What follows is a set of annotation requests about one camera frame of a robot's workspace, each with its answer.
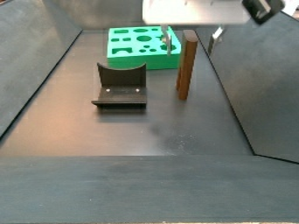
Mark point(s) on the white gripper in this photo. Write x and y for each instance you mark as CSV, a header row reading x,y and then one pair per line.
x,y
194,12

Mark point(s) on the brown square-circle object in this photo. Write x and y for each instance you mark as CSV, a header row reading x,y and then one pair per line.
x,y
190,41

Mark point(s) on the green foam shape fixture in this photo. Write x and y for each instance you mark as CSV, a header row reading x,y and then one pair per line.
x,y
134,46

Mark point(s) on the dark grey curved stand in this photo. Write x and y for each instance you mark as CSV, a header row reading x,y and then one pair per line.
x,y
122,87

